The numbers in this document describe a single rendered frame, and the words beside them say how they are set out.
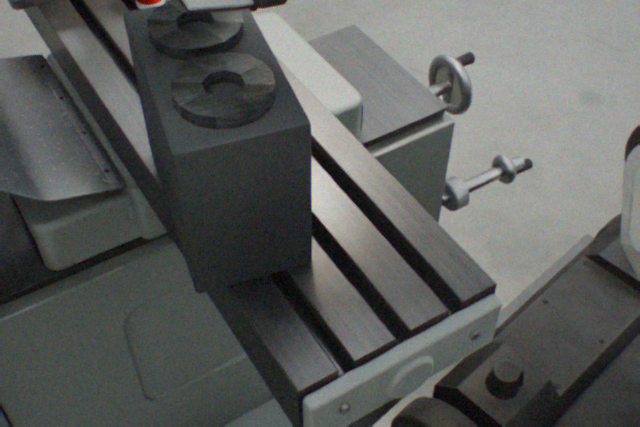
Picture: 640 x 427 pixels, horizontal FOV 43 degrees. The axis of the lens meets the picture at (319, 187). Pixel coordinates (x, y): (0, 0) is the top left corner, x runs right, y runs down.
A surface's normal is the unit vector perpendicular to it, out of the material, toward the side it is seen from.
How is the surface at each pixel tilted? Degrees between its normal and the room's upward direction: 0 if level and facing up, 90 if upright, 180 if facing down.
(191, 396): 90
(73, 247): 90
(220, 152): 90
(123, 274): 90
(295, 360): 0
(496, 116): 0
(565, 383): 0
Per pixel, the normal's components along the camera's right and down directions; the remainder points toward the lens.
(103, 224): 0.53, 0.61
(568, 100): 0.00, -0.70
